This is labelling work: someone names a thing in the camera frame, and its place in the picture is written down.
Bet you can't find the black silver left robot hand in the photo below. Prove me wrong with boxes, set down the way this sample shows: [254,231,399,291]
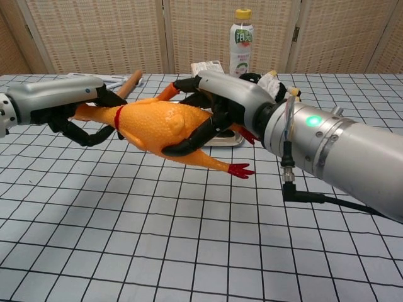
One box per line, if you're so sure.
[5,76,128,148]

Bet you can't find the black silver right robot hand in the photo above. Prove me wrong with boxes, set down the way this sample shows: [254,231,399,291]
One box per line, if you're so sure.
[156,70,277,157]

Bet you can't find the yellow rubber chicken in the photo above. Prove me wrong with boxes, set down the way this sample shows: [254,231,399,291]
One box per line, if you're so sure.
[71,97,261,179]

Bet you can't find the silver metal tray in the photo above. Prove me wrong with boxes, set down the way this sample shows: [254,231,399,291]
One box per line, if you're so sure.
[205,130,246,148]

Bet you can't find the white black-grid tablecloth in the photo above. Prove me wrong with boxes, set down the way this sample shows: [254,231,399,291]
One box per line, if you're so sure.
[0,74,403,302]

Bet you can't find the black white plush doll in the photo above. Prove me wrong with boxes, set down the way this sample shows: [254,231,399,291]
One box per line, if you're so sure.
[238,71,302,104]

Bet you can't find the white drink bottle yellow cap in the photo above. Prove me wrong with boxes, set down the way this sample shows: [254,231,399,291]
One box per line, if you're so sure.
[229,8,256,79]

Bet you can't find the beige woven folding screen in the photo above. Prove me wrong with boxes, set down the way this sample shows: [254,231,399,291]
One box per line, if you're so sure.
[0,0,403,76]

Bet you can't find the wooden rolling pin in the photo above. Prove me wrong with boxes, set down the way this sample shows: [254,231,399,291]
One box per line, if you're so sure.
[115,70,144,99]

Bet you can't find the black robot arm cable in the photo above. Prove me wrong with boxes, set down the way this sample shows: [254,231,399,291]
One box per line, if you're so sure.
[281,140,393,218]

